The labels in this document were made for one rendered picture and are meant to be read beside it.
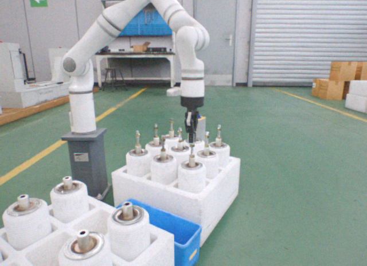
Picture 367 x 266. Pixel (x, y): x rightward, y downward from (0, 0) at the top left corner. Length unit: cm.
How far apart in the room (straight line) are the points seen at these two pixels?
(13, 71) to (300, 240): 312
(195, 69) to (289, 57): 560
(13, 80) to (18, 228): 272
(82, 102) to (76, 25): 551
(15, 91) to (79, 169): 231
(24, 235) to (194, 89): 57
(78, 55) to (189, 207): 68
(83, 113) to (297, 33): 574
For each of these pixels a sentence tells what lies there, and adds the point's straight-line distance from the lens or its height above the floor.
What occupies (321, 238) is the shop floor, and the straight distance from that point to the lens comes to 105.
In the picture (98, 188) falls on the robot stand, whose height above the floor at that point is 6.
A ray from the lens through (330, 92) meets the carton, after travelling 449.
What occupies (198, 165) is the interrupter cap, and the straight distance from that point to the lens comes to 85.
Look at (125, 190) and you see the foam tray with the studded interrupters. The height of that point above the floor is 12.
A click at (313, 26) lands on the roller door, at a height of 136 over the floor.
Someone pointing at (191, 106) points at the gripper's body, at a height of 46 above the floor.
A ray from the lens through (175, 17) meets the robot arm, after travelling 80.
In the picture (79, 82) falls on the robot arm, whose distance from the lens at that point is 110.
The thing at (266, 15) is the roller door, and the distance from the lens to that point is 617.
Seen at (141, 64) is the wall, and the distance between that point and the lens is 604.
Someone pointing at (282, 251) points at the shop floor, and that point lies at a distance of 94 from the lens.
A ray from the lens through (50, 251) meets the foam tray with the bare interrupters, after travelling 75.
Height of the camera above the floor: 60
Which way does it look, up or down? 15 degrees down
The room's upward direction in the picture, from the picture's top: straight up
